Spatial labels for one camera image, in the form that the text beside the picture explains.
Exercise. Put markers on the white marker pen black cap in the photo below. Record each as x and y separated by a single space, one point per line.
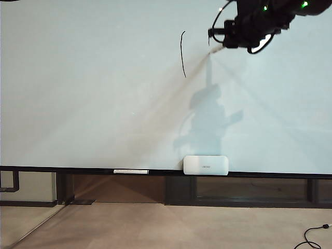
129 171

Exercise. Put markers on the black whiteboard tray ledge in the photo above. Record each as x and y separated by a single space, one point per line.
77 170

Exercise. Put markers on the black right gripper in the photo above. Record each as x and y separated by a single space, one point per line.
246 31

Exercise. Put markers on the dark frame under whiteboard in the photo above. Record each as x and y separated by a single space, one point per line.
179 192

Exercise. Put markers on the white rounded whiteboard eraser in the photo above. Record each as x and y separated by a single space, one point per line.
202 166

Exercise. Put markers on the grey marker pen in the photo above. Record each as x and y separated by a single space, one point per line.
216 49

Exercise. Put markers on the black bent pipe frame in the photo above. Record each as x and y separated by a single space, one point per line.
16 181

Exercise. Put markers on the black power plug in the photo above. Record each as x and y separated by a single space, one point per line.
325 226

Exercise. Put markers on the pale glass whiteboard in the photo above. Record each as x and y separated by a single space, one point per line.
77 77

